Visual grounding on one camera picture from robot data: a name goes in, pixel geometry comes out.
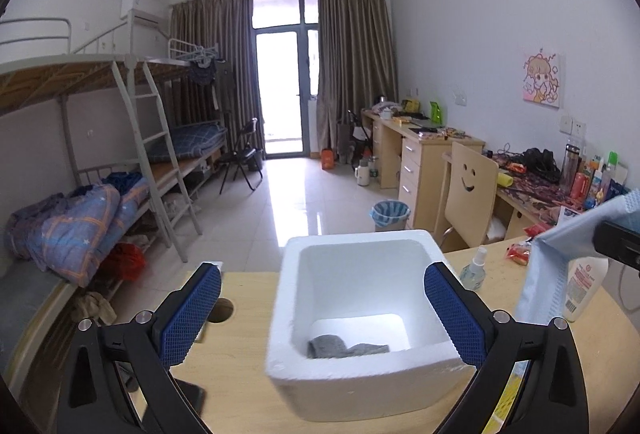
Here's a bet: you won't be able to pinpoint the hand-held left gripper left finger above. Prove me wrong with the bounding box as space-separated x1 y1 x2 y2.
57 261 223 434

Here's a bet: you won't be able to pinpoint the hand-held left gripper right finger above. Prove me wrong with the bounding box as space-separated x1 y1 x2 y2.
423 261 590 434

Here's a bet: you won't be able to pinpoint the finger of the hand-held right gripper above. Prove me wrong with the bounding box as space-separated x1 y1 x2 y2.
592 220 640 272

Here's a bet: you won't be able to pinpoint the blue face mask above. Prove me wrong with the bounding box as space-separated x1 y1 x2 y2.
514 191 640 330

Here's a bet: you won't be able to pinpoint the white foam box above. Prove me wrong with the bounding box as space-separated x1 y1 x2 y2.
265 229 481 410

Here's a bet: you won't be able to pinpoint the clear blue spray bottle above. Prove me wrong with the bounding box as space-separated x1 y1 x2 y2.
459 246 488 292

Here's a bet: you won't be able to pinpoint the white lotion pump bottle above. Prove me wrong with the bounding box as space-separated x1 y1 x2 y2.
562 256 610 322

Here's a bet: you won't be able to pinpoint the white paper sheet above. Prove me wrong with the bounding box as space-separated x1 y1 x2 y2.
555 206 583 227

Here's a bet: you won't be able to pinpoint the row of toiletry bottles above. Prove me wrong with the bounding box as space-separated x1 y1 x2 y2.
560 141 633 210

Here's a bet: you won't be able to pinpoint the red cloth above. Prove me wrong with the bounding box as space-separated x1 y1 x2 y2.
100 244 147 282

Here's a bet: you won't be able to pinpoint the black phone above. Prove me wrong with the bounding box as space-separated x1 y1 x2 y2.
172 379 207 415

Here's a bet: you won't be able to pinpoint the red snack packet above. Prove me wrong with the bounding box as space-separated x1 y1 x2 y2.
506 241 536 265

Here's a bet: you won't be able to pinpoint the wooden desk with patterned mat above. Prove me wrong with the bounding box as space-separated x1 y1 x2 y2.
442 151 601 250

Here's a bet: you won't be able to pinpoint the wooden chair with smiley face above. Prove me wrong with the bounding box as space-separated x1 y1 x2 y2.
434 141 500 252

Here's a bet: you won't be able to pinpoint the black bag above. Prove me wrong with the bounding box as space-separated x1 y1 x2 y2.
520 148 561 182

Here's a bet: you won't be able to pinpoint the trash bin with blue liner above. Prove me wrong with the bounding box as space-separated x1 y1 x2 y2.
370 200 412 232

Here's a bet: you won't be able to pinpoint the grey sock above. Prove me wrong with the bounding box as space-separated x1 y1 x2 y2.
306 335 391 360

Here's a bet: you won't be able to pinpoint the blue plaid blanket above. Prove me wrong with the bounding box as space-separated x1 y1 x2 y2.
10 171 151 287

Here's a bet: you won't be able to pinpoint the light wooden desk with drawers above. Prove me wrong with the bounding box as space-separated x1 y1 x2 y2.
361 108 486 230

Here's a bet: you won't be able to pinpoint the black folding chair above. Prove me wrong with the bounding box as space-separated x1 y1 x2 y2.
218 118 264 195

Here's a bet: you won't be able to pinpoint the white metal bunk bed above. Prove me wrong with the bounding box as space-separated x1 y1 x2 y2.
145 39 228 215
0 18 201 365

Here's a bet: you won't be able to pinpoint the dark blue plaid quilt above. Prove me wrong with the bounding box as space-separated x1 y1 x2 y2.
145 121 227 163

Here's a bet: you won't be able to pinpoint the black folding cart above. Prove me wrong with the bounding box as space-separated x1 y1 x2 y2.
347 110 376 167

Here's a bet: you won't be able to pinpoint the white bed ladder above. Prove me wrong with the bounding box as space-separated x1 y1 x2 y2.
112 59 203 262

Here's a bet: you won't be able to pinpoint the hanging dark clothes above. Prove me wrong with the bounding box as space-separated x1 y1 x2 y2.
187 59 226 87

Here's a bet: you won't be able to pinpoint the brown curtain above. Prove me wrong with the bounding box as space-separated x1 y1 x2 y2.
317 0 398 160
170 0 266 155

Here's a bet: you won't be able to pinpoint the glass balcony door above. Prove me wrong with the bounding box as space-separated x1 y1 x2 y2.
252 0 321 160

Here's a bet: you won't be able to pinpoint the white air conditioner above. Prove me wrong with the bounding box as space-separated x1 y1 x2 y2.
121 0 162 25

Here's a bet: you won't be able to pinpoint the cartoon wall poster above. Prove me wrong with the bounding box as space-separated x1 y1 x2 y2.
522 48 566 107

